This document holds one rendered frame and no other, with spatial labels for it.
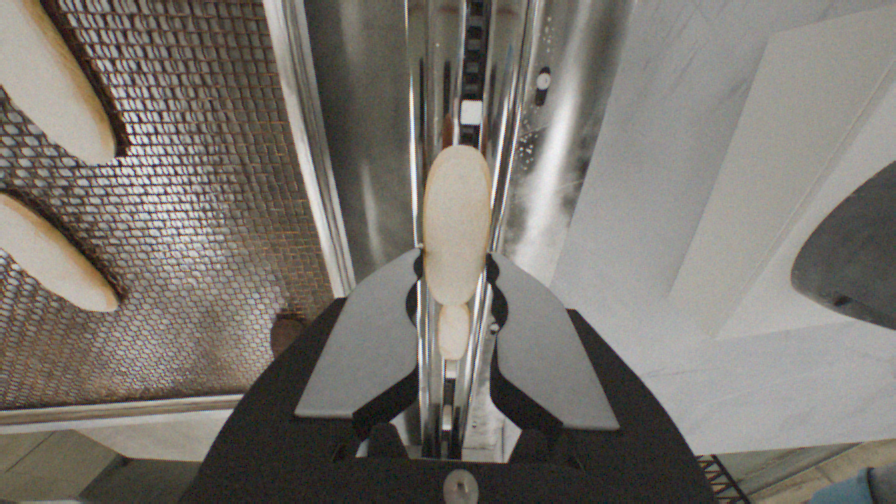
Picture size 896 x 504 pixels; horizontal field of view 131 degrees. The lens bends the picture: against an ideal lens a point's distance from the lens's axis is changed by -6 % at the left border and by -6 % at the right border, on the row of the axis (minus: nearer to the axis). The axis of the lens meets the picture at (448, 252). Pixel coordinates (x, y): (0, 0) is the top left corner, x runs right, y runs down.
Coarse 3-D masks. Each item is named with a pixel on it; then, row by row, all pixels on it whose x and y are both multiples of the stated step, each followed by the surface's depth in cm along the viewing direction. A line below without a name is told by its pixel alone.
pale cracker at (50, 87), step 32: (0, 0) 9; (32, 0) 9; (0, 32) 9; (32, 32) 9; (0, 64) 10; (32, 64) 10; (64, 64) 10; (32, 96) 10; (64, 96) 11; (96, 96) 11; (64, 128) 11; (96, 128) 12; (96, 160) 12
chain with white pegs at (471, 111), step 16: (480, 0) 14; (480, 16) 15; (464, 48) 15; (480, 48) 15; (464, 64) 16; (480, 64) 16; (464, 80) 16; (480, 80) 16; (464, 96) 17; (464, 112) 15; (480, 112) 15; (464, 128) 18; (464, 144) 18; (448, 368) 29; (448, 384) 35; (448, 400) 38; (448, 416) 37; (448, 432) 43
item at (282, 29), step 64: (64, 0) 10; (192, 0) 10; (64, 192) 13; (192, 192) 15; (256, 192) 15; (320, 192) 15; (0, 256) 15; (0, 320) 17; (256, 320) 20; (192, 384) 23
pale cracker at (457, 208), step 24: (432, 168) 11; (456, 168) 11; (480, 168) 11; (432, 192) 11; (456, 192) 11; (480, 192) 11; (432, 216) 12; (456, 216) 12; (480, 216) 12; (432, 240) 13; (456, 240) 12; (480, 240) 13; (432, 264) 13; (456, 264) 13; (480, 264) 13; (432, 288) 15; (456, 288) 14
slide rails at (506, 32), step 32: (448, 0) 13; (512, 0) 13; (448, 32) 14; (512, 32) 14; (448, 64) 15; (512, 64) 15; (448, 96) 16; (512, 96) 16; (448, 128) 17; (480, 128) 17; (480, 288) 24
